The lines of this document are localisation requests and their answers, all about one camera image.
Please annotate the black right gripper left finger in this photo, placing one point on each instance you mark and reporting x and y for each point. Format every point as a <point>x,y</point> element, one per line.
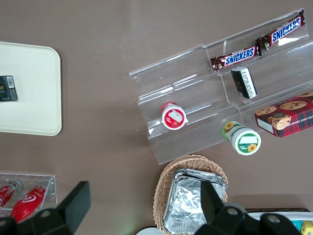
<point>73,203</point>

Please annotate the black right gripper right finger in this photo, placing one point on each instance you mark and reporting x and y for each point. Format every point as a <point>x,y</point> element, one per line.
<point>212,205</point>

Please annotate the oval light wicker basket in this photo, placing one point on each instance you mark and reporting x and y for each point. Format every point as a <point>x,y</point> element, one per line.
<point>162,191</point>

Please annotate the white rectangular snack tray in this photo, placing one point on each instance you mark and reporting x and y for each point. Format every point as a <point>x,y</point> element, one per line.
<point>281,215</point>

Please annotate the cream plastic tray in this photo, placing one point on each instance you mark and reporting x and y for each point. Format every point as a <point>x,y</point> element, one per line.
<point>36,93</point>

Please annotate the clear acrylic bottle rack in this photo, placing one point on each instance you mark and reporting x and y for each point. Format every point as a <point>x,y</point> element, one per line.
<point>52,186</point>

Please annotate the stack of foil trays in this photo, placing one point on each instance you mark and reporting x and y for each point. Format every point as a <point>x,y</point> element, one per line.
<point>185,198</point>

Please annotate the red cola bottle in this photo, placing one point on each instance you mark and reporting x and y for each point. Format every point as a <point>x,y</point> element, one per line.
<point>24,205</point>
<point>6,194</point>

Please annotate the black flat board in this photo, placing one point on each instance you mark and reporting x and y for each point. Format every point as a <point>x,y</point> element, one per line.
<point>274,209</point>

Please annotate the green lid sunflower cup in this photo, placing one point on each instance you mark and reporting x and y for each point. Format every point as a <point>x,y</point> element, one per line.
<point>245,142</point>

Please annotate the teal snack packet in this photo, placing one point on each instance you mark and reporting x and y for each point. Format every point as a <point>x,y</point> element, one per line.
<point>297,223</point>

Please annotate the red lid strawberry cup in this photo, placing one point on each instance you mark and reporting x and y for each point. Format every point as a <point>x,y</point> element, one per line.
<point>174,118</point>

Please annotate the yellow snack packet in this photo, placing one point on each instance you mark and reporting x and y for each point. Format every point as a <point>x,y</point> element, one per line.
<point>307,227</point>

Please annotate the clear acrylic stepped display stand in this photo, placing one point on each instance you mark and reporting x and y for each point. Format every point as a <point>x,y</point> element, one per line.
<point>195,98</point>

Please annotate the red plaid cookie box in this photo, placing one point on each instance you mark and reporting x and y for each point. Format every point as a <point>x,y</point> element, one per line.
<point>288,117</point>

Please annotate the black box with white side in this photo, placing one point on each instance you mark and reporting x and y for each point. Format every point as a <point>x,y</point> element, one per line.
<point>244,83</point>

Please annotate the small black box with barcode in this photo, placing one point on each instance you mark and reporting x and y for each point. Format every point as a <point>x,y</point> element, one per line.
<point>7,89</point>

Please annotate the Snickers chocolate bar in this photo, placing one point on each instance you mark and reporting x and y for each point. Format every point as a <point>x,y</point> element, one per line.
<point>236,58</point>
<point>281,33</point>

